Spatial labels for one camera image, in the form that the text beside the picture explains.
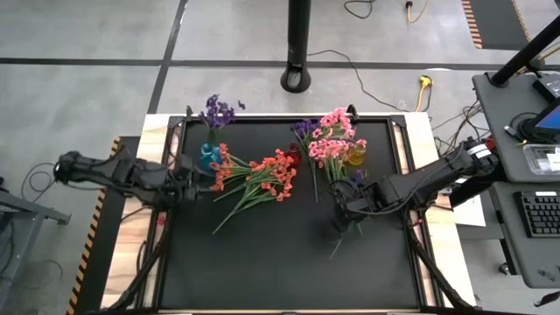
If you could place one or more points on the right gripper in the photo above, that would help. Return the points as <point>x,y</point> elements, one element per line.
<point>361,199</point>

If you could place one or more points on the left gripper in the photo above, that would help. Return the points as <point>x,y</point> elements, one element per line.
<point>186,181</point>

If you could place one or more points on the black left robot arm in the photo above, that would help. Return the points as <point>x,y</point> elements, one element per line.
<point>122,175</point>

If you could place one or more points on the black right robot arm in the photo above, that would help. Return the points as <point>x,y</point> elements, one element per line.
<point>429,179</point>

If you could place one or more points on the blue glass vase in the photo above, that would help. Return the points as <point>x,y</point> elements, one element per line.
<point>210,159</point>

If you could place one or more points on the yellow glass vase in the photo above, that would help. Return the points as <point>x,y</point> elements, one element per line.
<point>356,156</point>

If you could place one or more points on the red glass vase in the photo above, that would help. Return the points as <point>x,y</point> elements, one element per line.
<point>294,156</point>

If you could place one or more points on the black mat striped edge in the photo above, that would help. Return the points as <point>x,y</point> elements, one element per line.
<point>98,245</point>
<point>494,22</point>

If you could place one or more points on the white paper sheet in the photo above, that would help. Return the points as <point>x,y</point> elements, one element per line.
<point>470,212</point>

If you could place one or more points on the grey keyboard shelf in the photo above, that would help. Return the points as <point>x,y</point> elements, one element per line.
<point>507,245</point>

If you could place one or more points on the black round stand pole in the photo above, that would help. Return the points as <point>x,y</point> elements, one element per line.
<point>298,35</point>

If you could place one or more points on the grey metal stand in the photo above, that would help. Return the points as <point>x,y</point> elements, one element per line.
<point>30,210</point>

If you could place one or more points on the grey cart top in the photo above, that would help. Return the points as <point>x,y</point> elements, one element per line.
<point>499,131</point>

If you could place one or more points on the black keyboard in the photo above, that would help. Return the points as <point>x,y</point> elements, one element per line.
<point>540,214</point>

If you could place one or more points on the clear plastic box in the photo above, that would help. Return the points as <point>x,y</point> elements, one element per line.
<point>540,159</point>

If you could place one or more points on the black screen blue display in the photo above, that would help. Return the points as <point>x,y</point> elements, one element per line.
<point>551,120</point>

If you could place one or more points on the black flat device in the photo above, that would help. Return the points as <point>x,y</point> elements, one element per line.
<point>549,87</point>

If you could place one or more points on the black slanted pole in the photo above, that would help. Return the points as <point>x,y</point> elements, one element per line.
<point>525,54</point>

